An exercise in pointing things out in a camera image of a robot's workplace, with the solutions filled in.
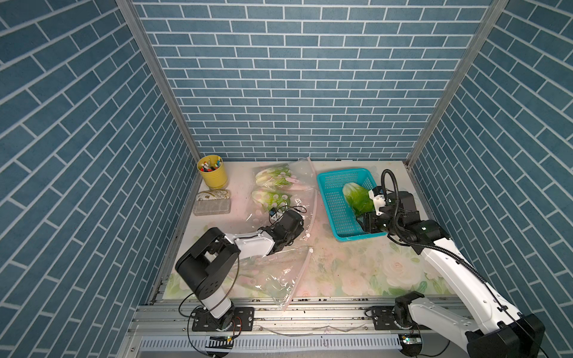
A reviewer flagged chinese cabbage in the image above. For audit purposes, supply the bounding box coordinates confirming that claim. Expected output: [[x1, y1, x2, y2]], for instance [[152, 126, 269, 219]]
[[255, 165, 301, 189], [343, 182, 375, 217], [252, 188, 291, 212]]

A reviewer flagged yellow pen cup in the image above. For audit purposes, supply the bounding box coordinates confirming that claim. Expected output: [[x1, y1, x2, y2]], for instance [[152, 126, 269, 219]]
[[197, 155, 228, 189]]

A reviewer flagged zip-top bag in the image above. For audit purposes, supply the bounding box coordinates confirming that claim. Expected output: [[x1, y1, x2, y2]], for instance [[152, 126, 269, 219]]
[[237, 246, 314, 310], [254, 158, 317, 192], [246, 187, 317, 254]]

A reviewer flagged teal plastic basket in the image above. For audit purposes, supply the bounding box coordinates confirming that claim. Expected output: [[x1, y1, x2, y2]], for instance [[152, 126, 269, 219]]
[[317, 168, 383, 242]]

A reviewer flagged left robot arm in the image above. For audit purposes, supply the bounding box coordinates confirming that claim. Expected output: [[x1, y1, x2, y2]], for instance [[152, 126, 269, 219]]
[[175, 209, 304, 329]]

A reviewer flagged white vented cable duct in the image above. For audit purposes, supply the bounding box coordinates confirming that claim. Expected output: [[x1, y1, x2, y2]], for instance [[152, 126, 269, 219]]
[[139, 334, 401, 354]]

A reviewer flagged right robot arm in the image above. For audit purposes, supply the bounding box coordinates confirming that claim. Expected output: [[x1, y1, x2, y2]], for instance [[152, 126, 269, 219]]
[[357, 186, 546, 357]]

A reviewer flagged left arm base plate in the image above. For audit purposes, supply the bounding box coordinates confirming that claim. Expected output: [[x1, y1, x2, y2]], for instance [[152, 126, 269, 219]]
[[191, 306, 255, 333]]

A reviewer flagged grey rectangular box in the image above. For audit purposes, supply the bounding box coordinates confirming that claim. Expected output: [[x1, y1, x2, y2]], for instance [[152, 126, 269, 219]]
[[192, 198, 231, 216]]

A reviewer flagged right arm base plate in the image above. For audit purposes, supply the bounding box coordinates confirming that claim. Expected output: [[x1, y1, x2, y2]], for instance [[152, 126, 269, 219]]
[[370, 306, 401, 331]]

